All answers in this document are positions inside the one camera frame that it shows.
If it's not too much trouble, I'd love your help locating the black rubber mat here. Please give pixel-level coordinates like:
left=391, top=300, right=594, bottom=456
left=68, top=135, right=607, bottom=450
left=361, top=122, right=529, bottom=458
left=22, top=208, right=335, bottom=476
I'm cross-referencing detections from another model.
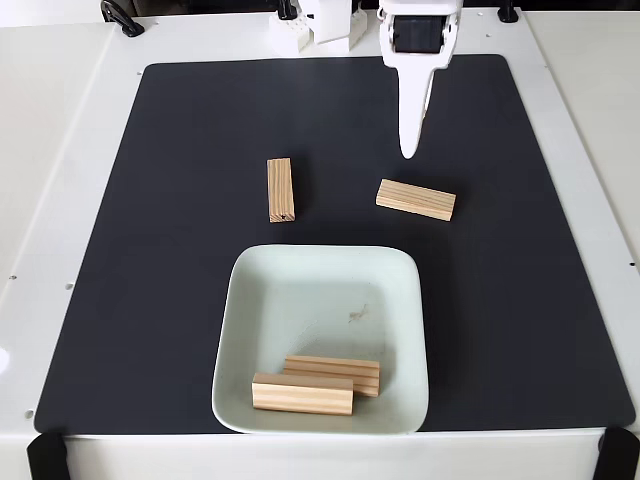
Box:
left=33, top=53, right=636, bottom=435

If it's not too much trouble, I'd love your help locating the pale green square plate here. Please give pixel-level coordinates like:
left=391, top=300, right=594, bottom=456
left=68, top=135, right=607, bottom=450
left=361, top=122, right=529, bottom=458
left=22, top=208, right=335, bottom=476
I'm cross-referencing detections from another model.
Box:
left=210, top=243, right=430, bottom=435

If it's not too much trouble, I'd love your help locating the grooved wooden block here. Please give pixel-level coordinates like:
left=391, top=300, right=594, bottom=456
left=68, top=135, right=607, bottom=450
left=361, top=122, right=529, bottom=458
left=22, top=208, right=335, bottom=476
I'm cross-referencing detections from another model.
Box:
left=375, top=178, right=457, bottom=223
left=266, top=157, right=297, bottom=224
left=283, top=354, right=382, bottom=399
left=251, top=371, right=356, bottom=417

